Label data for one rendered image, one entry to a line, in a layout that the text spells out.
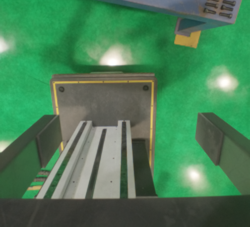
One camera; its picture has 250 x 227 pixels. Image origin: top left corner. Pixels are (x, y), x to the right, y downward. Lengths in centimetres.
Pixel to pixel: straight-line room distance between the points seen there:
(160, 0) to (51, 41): 97
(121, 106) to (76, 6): 82
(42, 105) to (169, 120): 111
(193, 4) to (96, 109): 82
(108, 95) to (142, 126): 32
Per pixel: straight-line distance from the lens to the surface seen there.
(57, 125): 16
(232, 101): 181
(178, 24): 154
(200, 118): 17
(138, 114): 124
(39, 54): 163
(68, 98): 126
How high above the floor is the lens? 148
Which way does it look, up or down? 73 degrees down
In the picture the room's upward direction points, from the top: 179 degrees clockwise
